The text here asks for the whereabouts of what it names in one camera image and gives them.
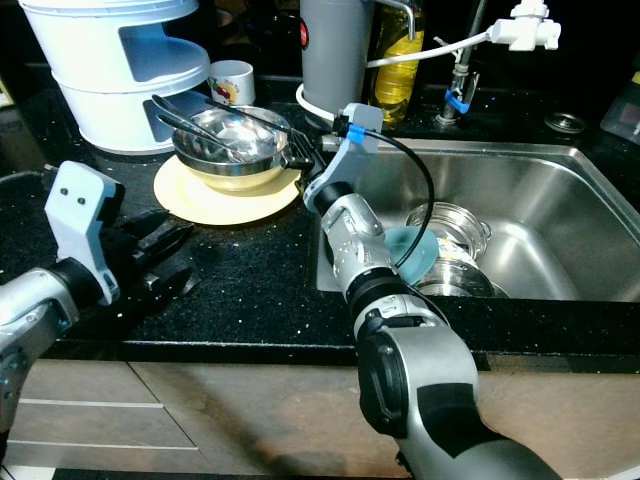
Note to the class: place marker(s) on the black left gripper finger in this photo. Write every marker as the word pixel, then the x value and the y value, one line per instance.
pixel 165 275
pixel 172 236

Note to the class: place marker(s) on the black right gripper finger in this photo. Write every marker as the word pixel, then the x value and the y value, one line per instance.
pixel 297 166
pixel 306 145

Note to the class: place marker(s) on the blue round plate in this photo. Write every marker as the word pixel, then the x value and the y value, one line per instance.
pixel 410 255

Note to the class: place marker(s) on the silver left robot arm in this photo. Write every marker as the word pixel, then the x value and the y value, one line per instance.
pixel 30 310

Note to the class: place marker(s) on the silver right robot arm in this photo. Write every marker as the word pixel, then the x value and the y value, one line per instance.
pixel 430 390

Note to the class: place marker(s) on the stainless steel bowl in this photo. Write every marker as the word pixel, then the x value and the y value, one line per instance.
pixel 260 140

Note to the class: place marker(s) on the pale yellow plate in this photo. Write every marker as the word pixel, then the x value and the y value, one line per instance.
pixel 220 210

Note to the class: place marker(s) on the cream bowl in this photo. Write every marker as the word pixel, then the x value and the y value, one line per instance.
pixel 240 182

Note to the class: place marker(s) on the grey cylindrical canister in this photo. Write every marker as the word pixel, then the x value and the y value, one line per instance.
pixel 335 60

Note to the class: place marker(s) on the white printed mug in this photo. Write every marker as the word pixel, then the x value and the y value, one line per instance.
pixel 232 88

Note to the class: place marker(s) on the yellow oil bottle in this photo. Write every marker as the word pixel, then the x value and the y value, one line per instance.
pixel 395 80

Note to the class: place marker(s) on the metal tongs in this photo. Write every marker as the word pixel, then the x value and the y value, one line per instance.
pixel 178 117

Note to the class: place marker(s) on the white tiered plastic container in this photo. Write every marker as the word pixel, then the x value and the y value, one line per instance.
pixel 110 120

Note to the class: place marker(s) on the blue faucet clip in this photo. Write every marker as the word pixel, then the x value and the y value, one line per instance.
pixel 457 100

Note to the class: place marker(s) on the chrome faucet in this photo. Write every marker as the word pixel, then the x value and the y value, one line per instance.
pixel 460 72

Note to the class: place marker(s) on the brown cabinet front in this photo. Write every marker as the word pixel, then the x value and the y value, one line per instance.
pixel 260 420

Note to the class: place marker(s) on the yellow labelled packet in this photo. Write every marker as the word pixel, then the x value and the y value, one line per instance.
pixel 5 92

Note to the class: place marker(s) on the stainless steel sink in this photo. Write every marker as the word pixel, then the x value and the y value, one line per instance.
pixel 560 220

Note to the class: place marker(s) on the white faucet filter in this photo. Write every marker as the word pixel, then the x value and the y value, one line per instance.
pixel 525 33

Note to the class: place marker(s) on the round metal drain cap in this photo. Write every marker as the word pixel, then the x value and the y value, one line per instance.
pixel 566 124

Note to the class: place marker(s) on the translucent plastic container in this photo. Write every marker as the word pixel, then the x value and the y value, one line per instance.
pixel 622 115

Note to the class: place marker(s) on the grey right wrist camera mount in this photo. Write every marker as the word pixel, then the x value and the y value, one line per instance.
pixel 345 160

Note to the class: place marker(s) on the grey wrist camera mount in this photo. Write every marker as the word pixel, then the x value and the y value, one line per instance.
pixel 345 160
pixel 85 210

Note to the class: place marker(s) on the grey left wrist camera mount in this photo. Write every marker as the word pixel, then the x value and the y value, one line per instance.
pixel 85 210

